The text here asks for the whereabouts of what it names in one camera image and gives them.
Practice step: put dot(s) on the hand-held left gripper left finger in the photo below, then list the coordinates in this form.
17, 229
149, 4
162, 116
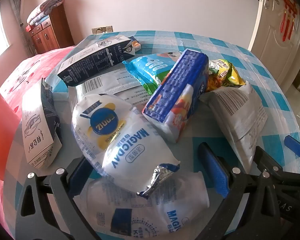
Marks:
81, 172

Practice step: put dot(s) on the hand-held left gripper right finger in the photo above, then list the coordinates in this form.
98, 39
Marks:
215, 170

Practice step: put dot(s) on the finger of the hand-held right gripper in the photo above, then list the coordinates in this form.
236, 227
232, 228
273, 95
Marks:
270, 158
296, 146

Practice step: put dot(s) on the white Magicday snack bag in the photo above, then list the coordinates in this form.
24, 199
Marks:
120, 142

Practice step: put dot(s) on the white barcode bag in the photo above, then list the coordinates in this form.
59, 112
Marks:
240, 120

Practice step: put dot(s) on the blue biscuit packet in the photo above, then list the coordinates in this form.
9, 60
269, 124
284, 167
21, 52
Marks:
180, 87

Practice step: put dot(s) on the white barcode wrapper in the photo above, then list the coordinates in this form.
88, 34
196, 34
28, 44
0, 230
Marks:
107, 85

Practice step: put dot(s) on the yellow green snack bag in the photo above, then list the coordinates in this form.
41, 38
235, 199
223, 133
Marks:
222, 76

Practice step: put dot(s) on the light blue snack bag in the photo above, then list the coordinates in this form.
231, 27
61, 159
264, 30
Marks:
150, 70

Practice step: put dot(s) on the small blue orange packet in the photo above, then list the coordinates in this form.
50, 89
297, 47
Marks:
136, 44

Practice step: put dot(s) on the blue checkered tablecloth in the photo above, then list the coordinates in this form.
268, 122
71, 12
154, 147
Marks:
240, 52

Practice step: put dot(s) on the white door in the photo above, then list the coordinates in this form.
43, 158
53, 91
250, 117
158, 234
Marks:
267, 35

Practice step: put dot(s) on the pink red bed sheet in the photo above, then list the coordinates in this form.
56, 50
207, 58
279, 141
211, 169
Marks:
27, 65

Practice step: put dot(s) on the red knot door decoration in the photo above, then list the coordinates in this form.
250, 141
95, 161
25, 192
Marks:
288, 17

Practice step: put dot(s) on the brown wooden cabinet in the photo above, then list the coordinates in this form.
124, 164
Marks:
55, 35

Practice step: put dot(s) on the folded pink blankets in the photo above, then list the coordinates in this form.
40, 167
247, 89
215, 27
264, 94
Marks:
45, 7

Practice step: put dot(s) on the checked curtain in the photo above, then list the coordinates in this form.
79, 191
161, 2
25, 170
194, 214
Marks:
16, 5

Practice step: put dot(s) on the wall socket strip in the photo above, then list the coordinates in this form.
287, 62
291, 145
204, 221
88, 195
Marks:
102, 29

